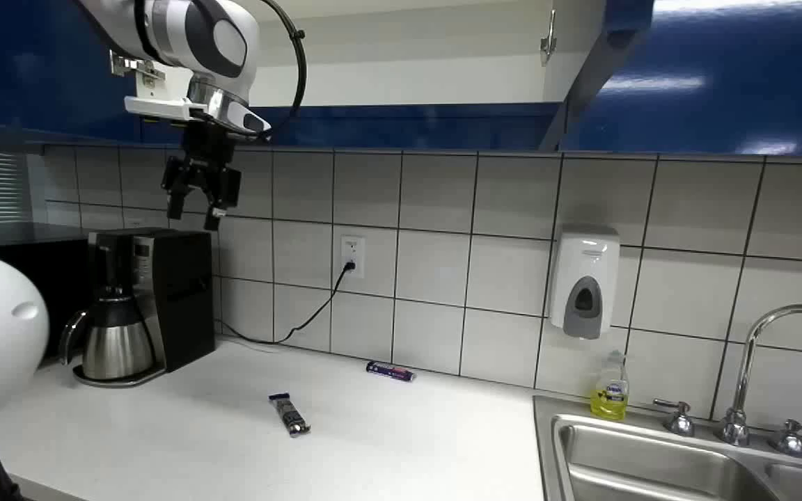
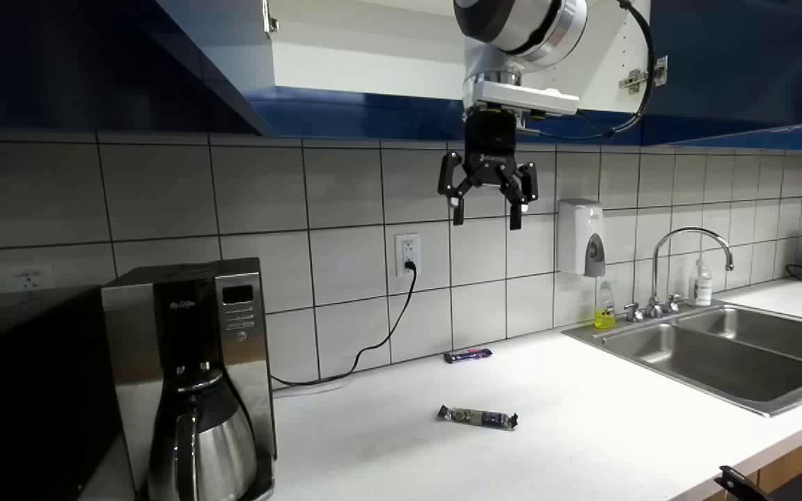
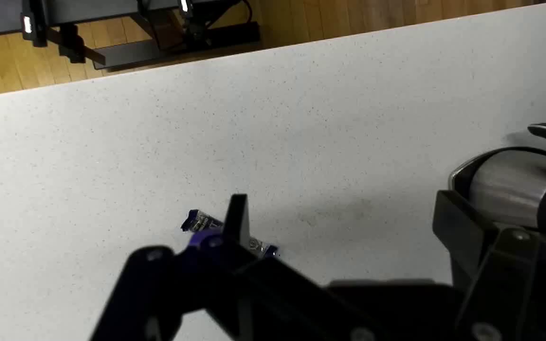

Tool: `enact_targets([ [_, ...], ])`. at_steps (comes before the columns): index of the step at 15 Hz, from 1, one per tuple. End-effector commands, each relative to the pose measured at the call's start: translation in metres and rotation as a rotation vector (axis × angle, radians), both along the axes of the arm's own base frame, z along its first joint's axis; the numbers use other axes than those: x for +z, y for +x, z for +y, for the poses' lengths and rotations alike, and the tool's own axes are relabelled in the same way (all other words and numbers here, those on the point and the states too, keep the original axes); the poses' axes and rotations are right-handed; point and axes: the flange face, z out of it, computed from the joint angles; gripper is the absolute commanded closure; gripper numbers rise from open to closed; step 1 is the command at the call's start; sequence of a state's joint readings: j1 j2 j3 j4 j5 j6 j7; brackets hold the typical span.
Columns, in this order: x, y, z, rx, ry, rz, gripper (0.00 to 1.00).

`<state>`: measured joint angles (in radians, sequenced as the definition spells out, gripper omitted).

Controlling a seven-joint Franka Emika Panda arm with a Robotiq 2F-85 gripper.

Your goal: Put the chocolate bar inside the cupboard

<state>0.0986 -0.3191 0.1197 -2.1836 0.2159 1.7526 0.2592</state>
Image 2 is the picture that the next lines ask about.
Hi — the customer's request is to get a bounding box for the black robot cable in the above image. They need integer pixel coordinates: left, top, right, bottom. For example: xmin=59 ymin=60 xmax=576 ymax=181
xmin=593 ymin=0 xmax=658 ymax=141

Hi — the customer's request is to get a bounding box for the black power cable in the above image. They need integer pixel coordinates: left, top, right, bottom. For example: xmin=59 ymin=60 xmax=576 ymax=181
xmin=271 ymin=258 xmax=421 ymax=390

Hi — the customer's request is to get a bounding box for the white wall soap dispenser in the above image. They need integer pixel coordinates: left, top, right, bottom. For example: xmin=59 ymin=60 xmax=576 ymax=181
xmin=554 ymin=198 xmax=611 ymax=280

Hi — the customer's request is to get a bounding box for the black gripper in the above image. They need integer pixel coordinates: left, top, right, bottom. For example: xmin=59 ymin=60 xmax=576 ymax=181
xmin=434 ymin=102 xmax=544 ymax=234

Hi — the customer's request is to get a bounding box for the metal door hinge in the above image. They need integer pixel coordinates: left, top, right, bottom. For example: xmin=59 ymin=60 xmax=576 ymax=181
xmin=616 ymin=52 xmax=672 ymax=98

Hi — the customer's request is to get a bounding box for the white wall outlet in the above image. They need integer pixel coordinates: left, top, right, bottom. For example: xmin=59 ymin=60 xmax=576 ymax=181
xmin=15 ymin=265 xmax=55 ymax=295
xmin=392 ymin=230 xmax=426 ymax=280

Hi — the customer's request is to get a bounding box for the black microwave oven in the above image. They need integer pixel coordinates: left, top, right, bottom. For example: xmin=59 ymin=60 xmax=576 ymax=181
xmin=0 ymin=280 xmax=130 ymax=501

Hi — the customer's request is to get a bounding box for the black marker pen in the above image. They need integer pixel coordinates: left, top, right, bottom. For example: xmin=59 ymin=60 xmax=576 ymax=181
xmin=434 ymin=404 xmax=524 ymax=433

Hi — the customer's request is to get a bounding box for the yellow dish soap bottle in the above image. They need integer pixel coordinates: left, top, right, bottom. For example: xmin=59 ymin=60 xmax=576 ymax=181
xmin=589 ymin=277 xmax=622 ymax=334

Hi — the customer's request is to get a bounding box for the small white pump bottle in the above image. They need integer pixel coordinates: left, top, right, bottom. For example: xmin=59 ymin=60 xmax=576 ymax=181
xmin=692 ymin=252 xmax=719 ymax=309

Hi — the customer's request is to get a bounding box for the stainless steel coffee carafe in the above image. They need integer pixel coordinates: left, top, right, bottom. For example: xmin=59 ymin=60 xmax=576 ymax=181
xmin=144 ymin=360 xmax=264 ymax=501

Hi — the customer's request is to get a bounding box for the purple chocolate bar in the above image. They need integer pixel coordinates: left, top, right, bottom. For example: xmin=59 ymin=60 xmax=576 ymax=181
xmin=442 ymin=344 xmax=497 ymax=368

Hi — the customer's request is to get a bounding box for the black steel coffee maker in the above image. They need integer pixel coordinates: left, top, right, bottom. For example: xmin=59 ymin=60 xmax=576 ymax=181
xmin=98 ymin=255 xmax=282 ymax=501

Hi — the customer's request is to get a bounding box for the chrome sink faucet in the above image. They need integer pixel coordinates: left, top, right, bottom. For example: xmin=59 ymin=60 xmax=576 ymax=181
xmin=623 ymin=223 xmax=737 ymax=325

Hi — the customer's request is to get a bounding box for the blue wall cupboard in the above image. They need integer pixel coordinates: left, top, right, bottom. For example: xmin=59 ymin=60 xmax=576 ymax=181
xmin=154 ymin=0 xmax=802 ymax=154

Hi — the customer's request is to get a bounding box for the blue cupboard door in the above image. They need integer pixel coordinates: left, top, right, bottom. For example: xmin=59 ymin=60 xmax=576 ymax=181
xmin=647 ymin=0 xmax=802 ymax=124
xmin=0 ymin=0 xmax=274 ymax=140

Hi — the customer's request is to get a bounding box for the stainless steel sink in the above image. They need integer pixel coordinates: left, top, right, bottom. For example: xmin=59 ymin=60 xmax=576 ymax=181
xmin=566 ymin=304 xmax=802 ymax=418

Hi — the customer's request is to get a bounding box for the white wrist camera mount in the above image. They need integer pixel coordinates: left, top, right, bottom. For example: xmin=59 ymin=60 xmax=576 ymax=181
xmin=462 ymin=74 xmax=582 ymax=119

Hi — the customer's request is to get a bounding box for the black chair part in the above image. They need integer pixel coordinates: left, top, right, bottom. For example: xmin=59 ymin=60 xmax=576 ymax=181
xmin=714 ymin=451 xmax=802 ymax=501

